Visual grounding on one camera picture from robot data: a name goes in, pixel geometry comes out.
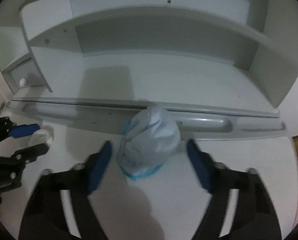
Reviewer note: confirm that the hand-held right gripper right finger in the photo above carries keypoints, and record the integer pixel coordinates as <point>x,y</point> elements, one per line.
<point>198,165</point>

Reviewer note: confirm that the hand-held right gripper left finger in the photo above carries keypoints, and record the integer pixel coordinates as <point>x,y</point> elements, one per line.
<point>100,165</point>

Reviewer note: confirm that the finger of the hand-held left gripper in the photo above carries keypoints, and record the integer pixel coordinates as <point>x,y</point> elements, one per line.
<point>31,152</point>
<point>24,130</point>

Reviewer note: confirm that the small white round lid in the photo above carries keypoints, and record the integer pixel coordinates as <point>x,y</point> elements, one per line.
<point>42,136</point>

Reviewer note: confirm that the blue face mask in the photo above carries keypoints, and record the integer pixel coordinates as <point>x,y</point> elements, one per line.
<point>151,145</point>

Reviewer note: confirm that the white round drawer knob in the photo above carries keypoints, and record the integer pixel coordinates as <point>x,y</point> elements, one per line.
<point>23,82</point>

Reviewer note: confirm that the small white drawer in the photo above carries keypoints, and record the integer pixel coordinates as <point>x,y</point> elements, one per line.
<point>31,73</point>

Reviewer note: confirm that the white desk hutch shelf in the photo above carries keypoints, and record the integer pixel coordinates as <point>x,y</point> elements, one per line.
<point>151,30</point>

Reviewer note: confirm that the white desk pen tray rail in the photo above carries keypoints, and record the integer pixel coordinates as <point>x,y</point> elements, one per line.
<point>89,112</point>

